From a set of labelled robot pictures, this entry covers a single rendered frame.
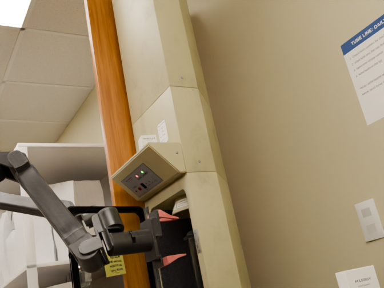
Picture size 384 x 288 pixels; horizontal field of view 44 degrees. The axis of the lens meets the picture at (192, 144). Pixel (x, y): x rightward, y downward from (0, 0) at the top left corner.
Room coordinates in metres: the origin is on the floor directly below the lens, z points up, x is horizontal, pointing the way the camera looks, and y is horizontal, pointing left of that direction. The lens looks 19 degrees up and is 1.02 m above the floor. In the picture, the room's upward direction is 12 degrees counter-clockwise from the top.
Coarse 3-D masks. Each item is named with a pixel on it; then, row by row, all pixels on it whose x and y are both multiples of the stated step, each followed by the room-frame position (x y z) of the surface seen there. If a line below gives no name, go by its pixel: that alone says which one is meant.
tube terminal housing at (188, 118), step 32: (160, 96) 1.46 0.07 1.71; (192, 96) 1.44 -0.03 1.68; (192, 128) 1.43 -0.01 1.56; (192, 160) 1.41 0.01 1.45; (160, 192) 1.56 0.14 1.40; (192, 192) 1.40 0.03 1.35; (224, 192) 1.53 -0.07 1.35; (192, 224) 1.42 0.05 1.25; (224, 224) 1.45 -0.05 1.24; (224, 256) 1.44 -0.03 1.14
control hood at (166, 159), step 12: (156, 144) 1.35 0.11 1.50; (168, 144) 1.37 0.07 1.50; (180, 144) 1.40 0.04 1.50; (144, 156) 1.39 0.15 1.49; (156, 156) 1.37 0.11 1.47; (168, 156) 1.37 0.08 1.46; (180, 156) 1.39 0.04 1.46; (120, 168) 1.52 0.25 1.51; (132, 168) 1.48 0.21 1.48; (156, 168) 1.42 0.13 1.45; (168, 168) 1.39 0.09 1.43; (180, 168) 1.39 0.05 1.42; (120, 180) 1.58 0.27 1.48; (168, 180) 1.45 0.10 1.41; (132, 192) 1.61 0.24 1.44; (156, 192) 1.57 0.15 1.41
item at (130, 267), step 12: (84, 216) 1.47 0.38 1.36; (120, 216) 1.57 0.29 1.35; (132, 216) 1.61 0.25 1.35; (132, 228) 1.60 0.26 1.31; (108, 264) 1.52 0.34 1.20; (120, 264) 1.55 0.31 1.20; (132, 264) 1.59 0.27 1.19; (144, 264) 1.62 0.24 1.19; (72, 276) 1.43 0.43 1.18; (84, 276) 1.46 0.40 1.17; (96, 276) 1.49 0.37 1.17; (108, 276) 1.52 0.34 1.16; (120, 276) 1.55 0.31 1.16; (132, 276) 1.58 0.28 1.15; (144, 276) 1.62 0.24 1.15
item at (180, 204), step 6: (180, 198) 1.52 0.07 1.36; (186, 198) 1.50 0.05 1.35; (174, 204) 1.55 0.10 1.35; (180, 204) 1.51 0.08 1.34; (186, 204) 1.49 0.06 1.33; (174, 210) 1.53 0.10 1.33; (180, 210) 1.50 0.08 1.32; (186, 210) 1.63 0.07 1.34; (180, 216) 1.62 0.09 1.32; (186, 216) 1.64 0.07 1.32
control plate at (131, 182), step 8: (144, 168) 1.45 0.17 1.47; (128, 176) 1.53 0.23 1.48; (144, 176) 1.49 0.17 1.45; (152, 176) 1.47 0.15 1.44; (128, 184) 1.58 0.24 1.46; (136, 184) 1.55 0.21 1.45; (144, 184) 1.53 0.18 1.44; (152, 184) 1.51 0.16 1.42; (136, 192) 1.60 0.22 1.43; (144, 192) 1.57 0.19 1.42
